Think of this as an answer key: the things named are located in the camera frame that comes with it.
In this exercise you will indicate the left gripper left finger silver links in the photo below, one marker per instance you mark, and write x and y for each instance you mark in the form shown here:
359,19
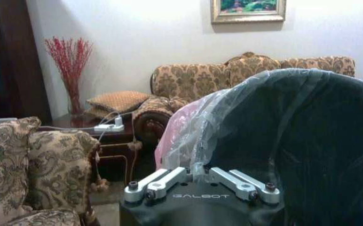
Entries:
165,180

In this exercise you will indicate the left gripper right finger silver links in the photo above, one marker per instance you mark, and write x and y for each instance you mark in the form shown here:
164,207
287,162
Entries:
247,186

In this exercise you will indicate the pink trash bin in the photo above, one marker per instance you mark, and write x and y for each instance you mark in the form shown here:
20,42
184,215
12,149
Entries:
176,124

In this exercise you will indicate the dark wood side table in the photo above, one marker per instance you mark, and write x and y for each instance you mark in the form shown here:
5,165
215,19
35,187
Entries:
112,150

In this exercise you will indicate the white power strip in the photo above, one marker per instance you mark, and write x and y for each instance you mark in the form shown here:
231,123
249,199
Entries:
107,128

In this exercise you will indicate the white charger plug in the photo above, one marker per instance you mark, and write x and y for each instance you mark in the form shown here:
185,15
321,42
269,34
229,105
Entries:
119,121

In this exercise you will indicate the brown woven cushion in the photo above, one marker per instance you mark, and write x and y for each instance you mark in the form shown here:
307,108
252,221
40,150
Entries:
119,100

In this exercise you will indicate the glass vase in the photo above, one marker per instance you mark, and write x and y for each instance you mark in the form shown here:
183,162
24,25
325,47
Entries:
75,106

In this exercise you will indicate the floral patterned brown sofa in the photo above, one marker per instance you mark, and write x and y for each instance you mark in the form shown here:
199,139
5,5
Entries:
196,80

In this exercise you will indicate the floral patterned beige armchair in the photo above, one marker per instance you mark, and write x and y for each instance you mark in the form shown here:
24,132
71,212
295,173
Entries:
3,169

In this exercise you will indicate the red dried branches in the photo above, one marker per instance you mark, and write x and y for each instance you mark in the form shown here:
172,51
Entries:
69,61

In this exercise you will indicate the dark wood cabinet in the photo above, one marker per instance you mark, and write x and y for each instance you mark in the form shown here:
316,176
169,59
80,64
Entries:
8,58

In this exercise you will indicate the gold framed painting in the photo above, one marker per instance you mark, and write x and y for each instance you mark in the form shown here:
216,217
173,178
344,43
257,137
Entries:
248,10

